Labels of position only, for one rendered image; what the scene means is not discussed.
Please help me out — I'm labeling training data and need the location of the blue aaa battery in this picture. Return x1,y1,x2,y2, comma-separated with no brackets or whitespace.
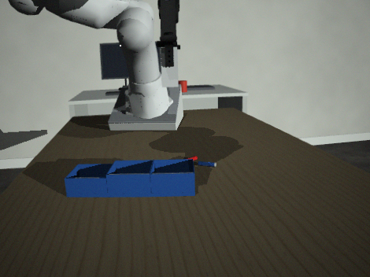
198,161,216,167

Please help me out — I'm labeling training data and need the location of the blue three-compartment bin rack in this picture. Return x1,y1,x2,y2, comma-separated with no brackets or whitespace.
65,159,195,198

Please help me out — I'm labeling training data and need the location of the red battery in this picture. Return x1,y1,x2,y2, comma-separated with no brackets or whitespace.
187,156,198,161

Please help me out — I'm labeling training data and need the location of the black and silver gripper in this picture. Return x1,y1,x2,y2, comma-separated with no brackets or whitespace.
157,0,180,87

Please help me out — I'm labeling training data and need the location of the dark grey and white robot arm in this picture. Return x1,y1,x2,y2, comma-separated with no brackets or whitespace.
8,0,173,119

